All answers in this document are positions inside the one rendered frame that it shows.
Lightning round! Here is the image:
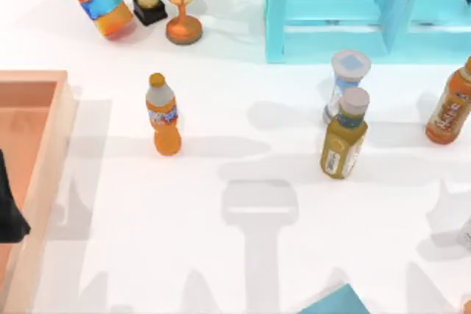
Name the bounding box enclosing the orange soda bottle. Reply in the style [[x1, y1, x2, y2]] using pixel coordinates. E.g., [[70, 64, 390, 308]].
[[145, 72, 183, 157]]

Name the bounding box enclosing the olive yellow bottle grey cap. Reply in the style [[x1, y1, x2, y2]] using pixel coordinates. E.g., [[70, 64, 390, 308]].
[[319, 87, 371, 180]]

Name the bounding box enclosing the clear bottle with grey lid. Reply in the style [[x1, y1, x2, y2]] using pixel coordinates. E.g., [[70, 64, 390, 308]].
[[322, 49, 372, 126]]

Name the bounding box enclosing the bronze trophy cup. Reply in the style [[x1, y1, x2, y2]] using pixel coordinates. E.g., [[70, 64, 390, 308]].
[[154, 0, 205, 46]]

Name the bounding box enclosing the light blue rack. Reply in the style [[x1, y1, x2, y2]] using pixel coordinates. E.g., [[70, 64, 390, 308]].
[[263, 0, 471, 65]]

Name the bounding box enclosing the orange red and blue can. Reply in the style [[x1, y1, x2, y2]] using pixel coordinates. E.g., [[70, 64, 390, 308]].
[[68, 0, 135, 41]]

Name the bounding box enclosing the teal flat book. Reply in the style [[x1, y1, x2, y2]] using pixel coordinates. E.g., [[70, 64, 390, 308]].
[[296, 282, 373, 314]]

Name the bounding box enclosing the shallow salmon-coloured box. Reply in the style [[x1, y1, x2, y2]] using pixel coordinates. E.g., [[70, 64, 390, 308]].
[[0, 69, 79, 314]]

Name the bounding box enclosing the orange brown drink bottle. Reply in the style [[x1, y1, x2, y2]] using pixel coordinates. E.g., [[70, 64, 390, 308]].
[[425, 55, 471, 144]]

